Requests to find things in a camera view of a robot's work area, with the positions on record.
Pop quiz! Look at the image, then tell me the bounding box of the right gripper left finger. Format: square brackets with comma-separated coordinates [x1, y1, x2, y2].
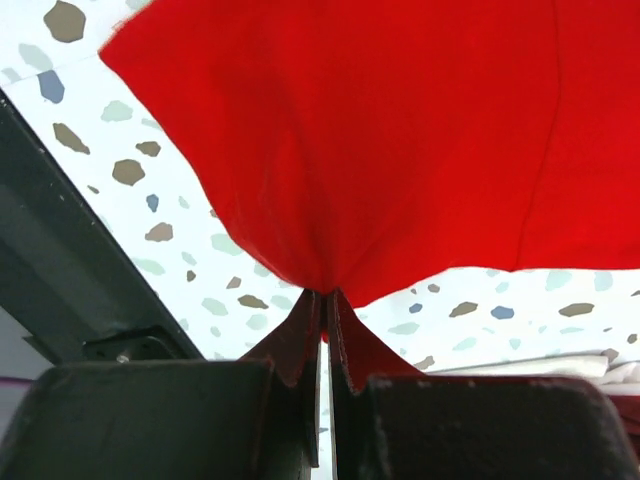
[1, 290, 322, 480]

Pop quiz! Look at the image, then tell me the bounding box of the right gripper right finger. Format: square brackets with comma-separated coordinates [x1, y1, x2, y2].
[325, 291, 639, 479]

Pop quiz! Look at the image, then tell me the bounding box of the bright red t shirt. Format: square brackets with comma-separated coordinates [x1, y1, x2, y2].
[100, 0, 639, 306]

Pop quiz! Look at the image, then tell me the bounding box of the white folded t shirt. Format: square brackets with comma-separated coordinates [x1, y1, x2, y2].
[428, 354, 639, 386]

